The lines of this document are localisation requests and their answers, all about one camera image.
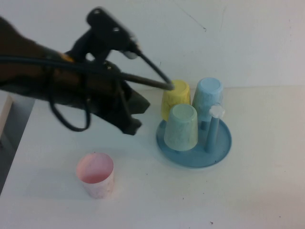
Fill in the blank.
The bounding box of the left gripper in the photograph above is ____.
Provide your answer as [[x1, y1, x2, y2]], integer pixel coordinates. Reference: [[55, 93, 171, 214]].
[[81, 61, 151, 135]]

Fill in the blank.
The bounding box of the green plastic cup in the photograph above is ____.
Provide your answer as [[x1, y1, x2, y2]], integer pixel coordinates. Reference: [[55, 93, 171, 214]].
[[163, 104, 199, 152]]

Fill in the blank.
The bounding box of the yellow plastic cup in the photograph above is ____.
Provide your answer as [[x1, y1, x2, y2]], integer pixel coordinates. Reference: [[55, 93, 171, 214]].
[[161, 80, 191, 121]]

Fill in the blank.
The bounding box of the blue cup stand with pegs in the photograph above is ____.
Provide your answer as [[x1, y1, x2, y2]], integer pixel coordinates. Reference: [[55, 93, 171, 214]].
[[156, 102, 233, 169]]

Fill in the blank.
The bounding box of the light blue plastic cup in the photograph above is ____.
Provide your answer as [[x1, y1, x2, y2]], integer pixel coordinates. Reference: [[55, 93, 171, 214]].
[[192, 77, 225, 123]]

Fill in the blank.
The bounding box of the pink plastic cup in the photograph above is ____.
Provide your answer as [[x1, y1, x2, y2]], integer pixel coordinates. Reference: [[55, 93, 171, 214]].
[[76, 152, 114, 200]]

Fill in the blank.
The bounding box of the beige board panel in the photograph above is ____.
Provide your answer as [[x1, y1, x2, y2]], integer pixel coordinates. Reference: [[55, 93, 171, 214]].
[[0, 95, 13, 143]]

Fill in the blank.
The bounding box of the black camera cable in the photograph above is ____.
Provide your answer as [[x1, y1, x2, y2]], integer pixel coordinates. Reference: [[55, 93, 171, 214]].
[[0, 46, 176, 91]]

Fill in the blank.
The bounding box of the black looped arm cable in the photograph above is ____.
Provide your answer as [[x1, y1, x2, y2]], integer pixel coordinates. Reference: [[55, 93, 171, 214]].
[[49, 69, 92, 132]]

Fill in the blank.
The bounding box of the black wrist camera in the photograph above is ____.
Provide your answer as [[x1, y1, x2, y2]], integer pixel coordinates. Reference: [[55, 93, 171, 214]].
[[78, 7, 140, 65]]

